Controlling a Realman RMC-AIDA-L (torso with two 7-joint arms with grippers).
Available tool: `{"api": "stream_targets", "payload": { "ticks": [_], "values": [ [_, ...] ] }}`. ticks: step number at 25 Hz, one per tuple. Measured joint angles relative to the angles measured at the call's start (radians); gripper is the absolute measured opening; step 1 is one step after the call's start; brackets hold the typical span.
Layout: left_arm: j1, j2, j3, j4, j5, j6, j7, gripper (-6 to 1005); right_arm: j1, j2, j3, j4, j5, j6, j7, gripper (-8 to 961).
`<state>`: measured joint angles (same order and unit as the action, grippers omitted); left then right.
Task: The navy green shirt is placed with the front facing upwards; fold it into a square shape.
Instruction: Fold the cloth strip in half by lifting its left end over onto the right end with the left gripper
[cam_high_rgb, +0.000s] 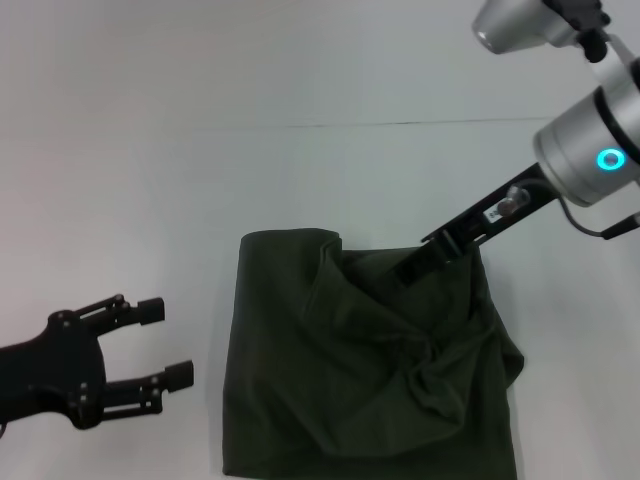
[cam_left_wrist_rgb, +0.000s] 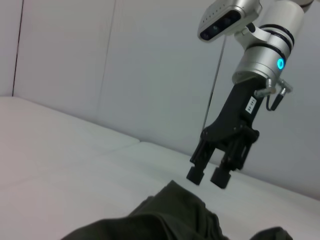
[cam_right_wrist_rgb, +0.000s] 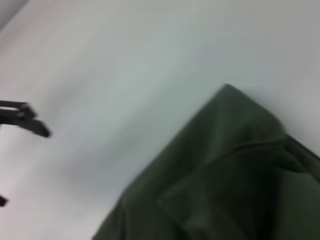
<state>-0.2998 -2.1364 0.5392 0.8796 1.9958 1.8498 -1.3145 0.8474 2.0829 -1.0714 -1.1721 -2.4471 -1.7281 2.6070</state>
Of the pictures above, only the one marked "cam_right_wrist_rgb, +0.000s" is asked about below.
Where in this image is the dark green FREE! t-shirt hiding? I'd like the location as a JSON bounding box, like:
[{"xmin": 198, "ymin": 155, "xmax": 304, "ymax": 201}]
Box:
[{"xmin": 91, "ymin": 83, "xmax": 320, "ymax": 240}]

